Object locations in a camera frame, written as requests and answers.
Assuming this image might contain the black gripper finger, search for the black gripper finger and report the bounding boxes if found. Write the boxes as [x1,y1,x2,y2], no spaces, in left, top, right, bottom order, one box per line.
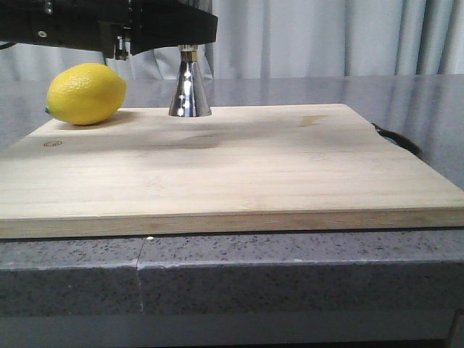
[130,1,218,55]

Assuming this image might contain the grey curtain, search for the grey curtain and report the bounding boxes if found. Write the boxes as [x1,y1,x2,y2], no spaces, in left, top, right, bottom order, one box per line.
[0,0,464,83]

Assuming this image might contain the wooden cutting board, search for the wooden cutting board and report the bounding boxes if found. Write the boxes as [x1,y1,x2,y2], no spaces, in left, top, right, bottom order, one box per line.
[1,104,463,239]

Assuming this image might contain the yellow lemon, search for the yellow lemon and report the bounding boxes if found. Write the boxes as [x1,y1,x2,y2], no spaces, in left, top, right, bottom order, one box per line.
[46,63,127,125]

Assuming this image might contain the steel jigger measuring cup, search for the steel jigger measuring cup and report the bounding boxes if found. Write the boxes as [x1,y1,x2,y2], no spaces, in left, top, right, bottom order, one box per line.
[169,45,212,118]

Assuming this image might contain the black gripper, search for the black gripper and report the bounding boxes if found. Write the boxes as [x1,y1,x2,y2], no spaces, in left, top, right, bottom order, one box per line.
[1,1,133,59]

